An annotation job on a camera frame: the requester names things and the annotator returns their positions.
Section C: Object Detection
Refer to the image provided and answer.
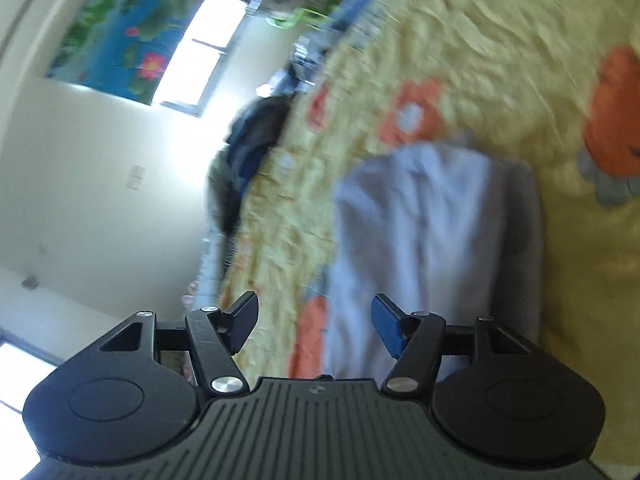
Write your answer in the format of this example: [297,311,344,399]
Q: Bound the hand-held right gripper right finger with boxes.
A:
[370,293,532,397]

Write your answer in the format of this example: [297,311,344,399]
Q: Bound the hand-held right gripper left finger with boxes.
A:
[98,291,260,398]

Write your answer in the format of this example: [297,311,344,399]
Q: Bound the white small garment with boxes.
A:
[320,141,547,382]

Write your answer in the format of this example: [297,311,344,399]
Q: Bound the pile of dark clothes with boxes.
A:
[206,94,297,237]

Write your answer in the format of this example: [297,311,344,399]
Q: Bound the green clothes hanger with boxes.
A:
[265,6,328,30]

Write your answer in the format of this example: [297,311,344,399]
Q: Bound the bright window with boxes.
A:
[0,337,58,480]

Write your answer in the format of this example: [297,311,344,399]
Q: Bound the yellow floral bedsheet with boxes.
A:
[215,0,640,463]

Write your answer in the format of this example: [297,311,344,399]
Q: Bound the lotus wall poster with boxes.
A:
[45,0,222,107]

